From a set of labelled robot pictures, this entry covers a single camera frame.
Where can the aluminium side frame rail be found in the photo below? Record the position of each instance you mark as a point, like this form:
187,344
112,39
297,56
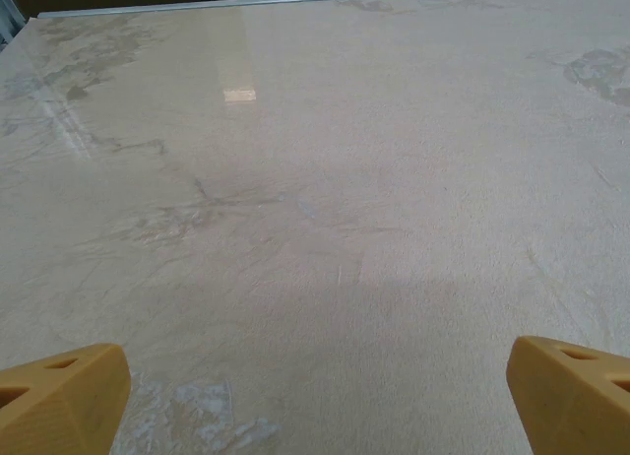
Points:
6,12

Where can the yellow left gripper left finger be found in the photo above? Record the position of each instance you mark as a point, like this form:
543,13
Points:
59,406

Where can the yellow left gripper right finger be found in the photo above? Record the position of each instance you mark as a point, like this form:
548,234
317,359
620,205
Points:
571,406

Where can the aluminium table edge rail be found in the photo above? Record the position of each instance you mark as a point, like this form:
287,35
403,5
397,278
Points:
295,4

